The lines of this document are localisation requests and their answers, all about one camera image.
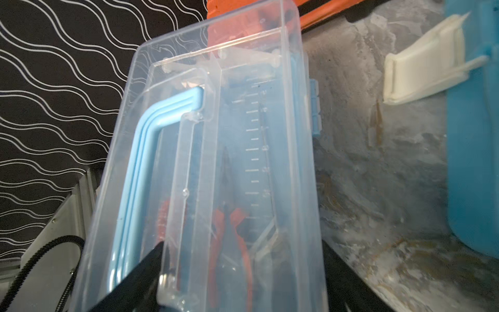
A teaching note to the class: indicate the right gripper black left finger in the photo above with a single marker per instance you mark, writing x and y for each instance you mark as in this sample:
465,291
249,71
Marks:
137,292

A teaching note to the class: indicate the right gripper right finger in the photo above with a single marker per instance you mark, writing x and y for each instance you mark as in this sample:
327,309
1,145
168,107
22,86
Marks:
346,291

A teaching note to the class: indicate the light blue front toolbox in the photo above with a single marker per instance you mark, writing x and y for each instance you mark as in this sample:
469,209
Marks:
238,81

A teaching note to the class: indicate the orange pliers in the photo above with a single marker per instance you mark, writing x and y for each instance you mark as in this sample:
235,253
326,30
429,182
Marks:
230,278

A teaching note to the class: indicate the blue rear toolbox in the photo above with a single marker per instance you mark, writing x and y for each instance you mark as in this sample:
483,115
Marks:
459,56

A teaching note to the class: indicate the red tool case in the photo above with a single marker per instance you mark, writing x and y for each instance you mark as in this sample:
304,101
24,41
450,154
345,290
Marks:
311,11

